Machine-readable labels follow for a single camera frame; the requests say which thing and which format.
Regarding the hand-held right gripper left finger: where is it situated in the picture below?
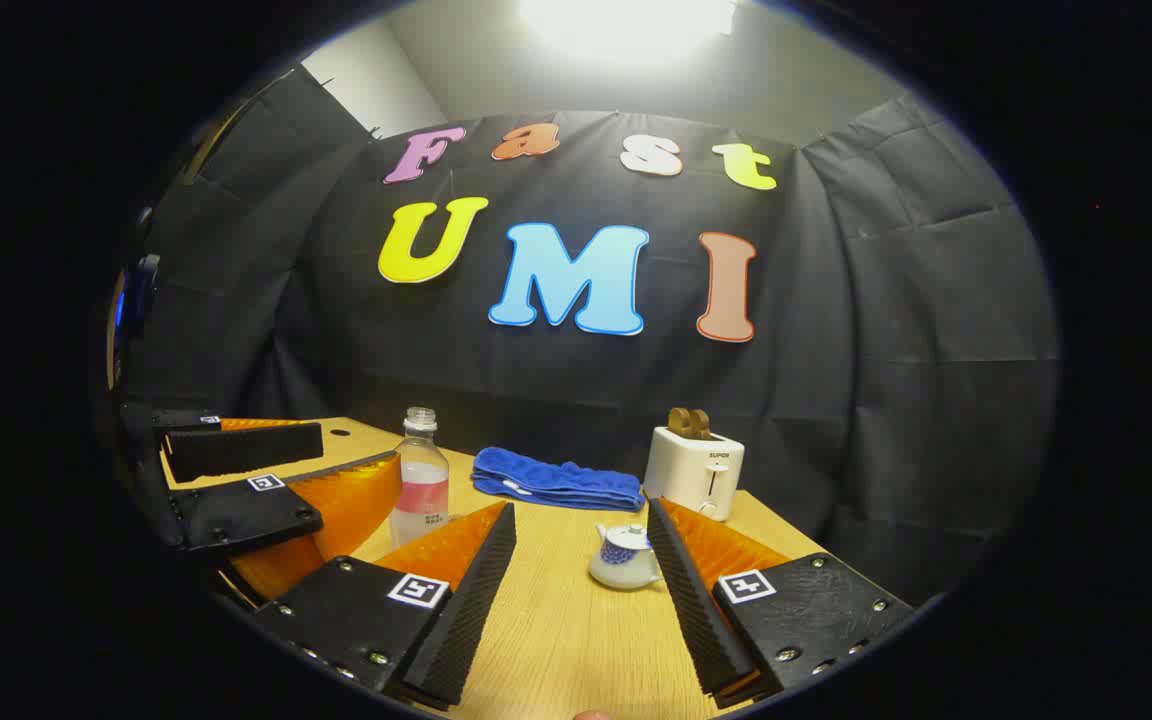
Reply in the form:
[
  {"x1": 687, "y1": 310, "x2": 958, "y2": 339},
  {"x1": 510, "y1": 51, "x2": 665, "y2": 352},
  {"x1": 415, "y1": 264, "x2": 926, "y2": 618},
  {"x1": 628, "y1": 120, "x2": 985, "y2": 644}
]
[{"x1": 254, "y1": 502, "x2": 518, "y2": 713}]

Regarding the folded blue towel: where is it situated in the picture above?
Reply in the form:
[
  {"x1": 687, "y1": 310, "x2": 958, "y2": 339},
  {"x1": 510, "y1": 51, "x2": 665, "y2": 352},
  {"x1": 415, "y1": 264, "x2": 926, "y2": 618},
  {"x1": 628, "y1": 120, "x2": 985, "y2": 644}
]
[{"x1": 470, "y1": 446, "x2": 647, "y2": 513}]

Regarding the white toaster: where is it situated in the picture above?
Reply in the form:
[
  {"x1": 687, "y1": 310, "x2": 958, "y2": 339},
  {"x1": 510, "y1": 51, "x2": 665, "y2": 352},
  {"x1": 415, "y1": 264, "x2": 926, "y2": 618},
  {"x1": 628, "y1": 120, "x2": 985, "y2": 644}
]
[{"x1": 642, "y1": 425, "x2": 746, "y2": 523}]

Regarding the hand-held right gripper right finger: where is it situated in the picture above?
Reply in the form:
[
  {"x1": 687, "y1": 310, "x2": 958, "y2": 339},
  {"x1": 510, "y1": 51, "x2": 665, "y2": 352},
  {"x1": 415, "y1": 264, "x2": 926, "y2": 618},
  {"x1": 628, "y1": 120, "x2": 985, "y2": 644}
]
[{"x1": 644, "y1": 497, "x2": 915, "y2": 709}]

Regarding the black backdrop cloth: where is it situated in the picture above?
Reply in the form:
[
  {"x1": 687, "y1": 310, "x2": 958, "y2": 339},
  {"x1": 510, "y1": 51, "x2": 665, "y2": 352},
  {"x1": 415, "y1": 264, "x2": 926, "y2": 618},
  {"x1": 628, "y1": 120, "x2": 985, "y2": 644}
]
[{"x1": 121, "y1": 65, "x2": 1062, "y2": 601}]

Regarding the white blue-patterned teacup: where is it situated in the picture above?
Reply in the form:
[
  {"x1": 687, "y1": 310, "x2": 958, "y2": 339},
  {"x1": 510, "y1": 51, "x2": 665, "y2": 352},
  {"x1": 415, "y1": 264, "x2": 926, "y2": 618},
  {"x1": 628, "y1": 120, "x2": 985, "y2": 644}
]
[{"x1": 588, "y1": 540, "x2": 664, "y2": 591}]

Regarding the clear plastic water bottle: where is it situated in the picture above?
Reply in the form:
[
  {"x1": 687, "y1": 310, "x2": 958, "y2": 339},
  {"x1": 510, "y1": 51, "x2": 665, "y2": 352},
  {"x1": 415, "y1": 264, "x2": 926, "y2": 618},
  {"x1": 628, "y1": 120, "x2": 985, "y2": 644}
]
[{"x1": 389, "y1": 407, "x2": 451, "y2": 549}]

